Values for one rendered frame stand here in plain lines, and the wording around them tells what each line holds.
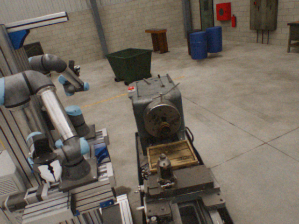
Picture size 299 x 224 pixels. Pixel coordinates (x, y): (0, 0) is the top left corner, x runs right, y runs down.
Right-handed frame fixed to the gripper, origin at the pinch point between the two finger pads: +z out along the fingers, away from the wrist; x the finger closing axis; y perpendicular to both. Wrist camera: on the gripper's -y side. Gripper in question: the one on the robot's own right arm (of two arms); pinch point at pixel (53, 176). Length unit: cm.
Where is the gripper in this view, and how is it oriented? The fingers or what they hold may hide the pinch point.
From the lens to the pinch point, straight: 71.1
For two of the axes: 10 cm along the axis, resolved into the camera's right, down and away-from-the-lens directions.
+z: 5.7, 2.7, -7.8
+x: -8.2, 2.6, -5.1
